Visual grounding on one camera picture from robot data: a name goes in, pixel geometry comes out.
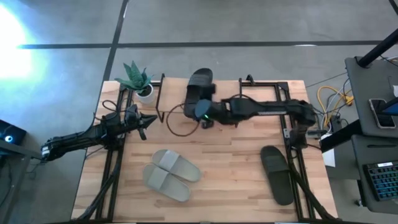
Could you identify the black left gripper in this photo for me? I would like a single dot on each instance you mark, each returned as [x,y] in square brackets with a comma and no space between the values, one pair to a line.
[134,118]

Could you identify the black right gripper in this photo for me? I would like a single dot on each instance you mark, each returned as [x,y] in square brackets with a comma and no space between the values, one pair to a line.
[216,112]

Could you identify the black rubber slide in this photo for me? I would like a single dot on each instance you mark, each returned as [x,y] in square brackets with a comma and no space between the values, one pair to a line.
[197,81]
[276,174]

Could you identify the grey rubber slide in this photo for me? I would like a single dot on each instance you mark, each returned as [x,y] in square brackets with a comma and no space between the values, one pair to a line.
[177,165]
[164,183]

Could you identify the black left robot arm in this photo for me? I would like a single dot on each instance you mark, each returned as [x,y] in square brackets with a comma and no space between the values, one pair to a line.
[77,138]

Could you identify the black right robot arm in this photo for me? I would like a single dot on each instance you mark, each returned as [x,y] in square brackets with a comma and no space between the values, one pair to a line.
[267,109]

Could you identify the wooden shelf with black legs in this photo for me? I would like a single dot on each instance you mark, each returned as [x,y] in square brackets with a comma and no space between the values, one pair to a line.
[172,93]

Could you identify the white plant pot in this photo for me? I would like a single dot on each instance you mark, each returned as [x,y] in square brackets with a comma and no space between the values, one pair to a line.
[147,96]

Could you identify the green succulent plant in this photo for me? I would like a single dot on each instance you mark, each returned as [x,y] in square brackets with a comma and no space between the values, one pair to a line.
[135,76]

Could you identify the grey side table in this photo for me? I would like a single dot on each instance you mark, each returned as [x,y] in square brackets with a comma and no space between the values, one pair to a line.
[18,152]

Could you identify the white paper sheet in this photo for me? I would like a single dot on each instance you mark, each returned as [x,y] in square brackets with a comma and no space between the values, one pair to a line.
[329,157]

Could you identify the black device with blue light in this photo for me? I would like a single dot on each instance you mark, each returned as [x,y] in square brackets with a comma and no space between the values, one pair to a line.
[11,132]

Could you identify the grey desk with phone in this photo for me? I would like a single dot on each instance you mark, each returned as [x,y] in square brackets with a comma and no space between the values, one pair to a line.
[360,90]

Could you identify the grey desk with keyboard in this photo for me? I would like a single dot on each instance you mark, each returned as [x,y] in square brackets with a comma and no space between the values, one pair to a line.
[360,149]

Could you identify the black smartphone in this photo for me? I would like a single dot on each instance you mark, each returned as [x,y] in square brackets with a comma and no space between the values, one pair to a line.
[382,113]

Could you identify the black slanted pole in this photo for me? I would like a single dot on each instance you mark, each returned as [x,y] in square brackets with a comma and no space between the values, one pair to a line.
[377,48]

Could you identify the backlit black keyboard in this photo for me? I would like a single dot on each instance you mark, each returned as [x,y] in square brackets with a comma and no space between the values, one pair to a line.
[384,180]

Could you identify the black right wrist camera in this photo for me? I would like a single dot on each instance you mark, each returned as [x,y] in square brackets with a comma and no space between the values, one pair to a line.
[207,124]

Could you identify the black aluminium rig frame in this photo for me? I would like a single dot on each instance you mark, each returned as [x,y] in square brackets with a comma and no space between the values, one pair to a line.
[105,186]

